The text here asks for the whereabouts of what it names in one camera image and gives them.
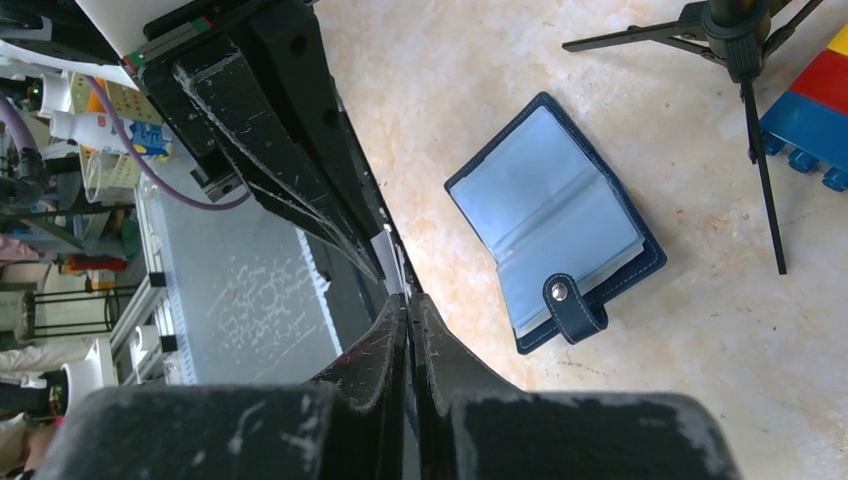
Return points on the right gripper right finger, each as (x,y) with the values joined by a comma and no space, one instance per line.
(443,370)

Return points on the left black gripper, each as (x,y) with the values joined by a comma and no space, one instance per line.
(295,157)

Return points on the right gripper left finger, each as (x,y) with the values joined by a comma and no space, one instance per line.
(361,429)

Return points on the dark blue card holder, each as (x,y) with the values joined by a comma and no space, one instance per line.
(561,228)

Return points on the yellow red blue toy block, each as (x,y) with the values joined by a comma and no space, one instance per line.
(811,117)

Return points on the black tripod stand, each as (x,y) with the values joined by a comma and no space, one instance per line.
(736,35)

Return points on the aluminium frame front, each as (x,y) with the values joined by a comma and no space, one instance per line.
(232,297)

